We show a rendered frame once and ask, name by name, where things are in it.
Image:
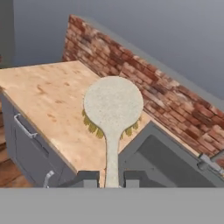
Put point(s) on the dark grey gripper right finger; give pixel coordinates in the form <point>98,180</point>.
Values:
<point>131,178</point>

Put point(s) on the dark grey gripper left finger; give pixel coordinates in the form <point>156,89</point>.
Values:
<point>87,178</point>

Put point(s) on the white dish brush yellow bristles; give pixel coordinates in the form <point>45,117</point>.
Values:
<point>112,105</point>

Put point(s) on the grey sink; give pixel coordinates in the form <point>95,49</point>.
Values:
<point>172,163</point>

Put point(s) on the grey cupboard door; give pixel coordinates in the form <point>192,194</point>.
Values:
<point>35,163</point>

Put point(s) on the grey tap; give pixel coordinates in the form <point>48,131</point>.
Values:
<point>210,162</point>

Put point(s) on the grey drawer front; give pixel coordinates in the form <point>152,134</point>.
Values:
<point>20,128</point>

